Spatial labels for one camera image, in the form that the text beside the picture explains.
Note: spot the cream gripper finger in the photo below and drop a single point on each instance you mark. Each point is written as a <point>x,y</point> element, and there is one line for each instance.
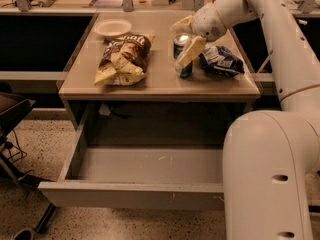
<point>183,25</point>
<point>192,49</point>

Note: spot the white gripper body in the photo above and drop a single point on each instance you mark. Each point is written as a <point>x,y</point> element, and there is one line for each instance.
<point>206,21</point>

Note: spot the redbull can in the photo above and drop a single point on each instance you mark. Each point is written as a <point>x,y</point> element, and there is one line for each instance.
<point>179,48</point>

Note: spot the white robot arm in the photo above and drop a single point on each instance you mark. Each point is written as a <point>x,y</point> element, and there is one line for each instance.
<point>266,154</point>

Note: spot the open grey top drawer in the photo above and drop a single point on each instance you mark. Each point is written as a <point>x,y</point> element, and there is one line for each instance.
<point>145,156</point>

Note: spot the blue chip bag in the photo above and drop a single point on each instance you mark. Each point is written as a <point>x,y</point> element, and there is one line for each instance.
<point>220,60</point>

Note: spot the grey cabinet table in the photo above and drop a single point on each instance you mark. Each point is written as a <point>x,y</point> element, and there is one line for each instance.
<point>162,82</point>

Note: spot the brown yellow chip bag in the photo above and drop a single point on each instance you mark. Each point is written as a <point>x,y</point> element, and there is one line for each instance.
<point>124,60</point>

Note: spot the white paper bowl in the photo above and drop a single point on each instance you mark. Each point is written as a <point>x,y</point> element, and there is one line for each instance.
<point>112,28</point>

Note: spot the black office chair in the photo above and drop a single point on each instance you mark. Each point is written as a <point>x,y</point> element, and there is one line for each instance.
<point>13,109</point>

